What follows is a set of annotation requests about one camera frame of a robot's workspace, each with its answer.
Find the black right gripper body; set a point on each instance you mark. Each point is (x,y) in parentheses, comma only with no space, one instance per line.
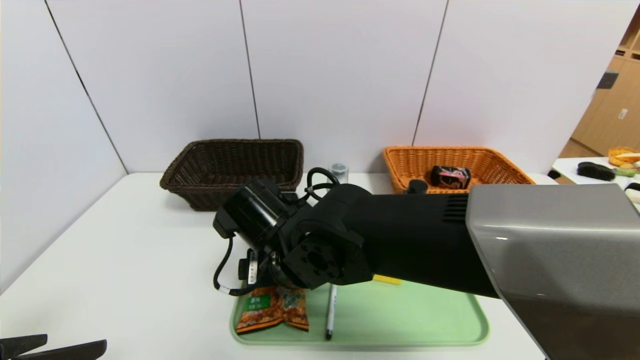
(251,268)

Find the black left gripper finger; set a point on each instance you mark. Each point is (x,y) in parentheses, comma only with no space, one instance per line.
(70,351)
(20,344)

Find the orange snack bag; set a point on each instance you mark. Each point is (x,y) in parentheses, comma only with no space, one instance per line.
(270,310)

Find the multicoloured puzzle cube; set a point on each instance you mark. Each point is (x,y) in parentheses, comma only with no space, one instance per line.
(387,279)

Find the black pink gum box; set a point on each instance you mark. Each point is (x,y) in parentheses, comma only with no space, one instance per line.
(450,176)

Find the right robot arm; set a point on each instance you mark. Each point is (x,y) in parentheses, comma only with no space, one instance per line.
(425,235)

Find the dark brown wicker basket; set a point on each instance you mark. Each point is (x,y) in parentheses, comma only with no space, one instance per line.
(220,170)

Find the orange wicker basket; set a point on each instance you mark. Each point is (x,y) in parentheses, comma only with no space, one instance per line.
(500,170)

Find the white pen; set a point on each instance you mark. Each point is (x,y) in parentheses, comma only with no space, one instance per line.
(331,310)

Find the white translucent bottle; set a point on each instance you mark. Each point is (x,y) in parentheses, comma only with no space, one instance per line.
(339,172)

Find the light green plastic tray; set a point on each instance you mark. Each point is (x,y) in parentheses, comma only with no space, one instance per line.
(410,320)

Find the black brush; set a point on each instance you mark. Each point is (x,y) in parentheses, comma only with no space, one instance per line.
(595,171)

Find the white side table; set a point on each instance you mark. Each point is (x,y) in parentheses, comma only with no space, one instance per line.
(600,187)

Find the orange bread item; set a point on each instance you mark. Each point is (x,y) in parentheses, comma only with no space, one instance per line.
(622,156)

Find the white black item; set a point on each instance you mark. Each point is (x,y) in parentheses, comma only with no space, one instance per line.
(634,192)

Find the green item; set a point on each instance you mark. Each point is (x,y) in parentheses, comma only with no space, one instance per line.
(630,172)

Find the wooden cabinet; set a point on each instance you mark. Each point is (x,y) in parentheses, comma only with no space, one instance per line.
(615,115)

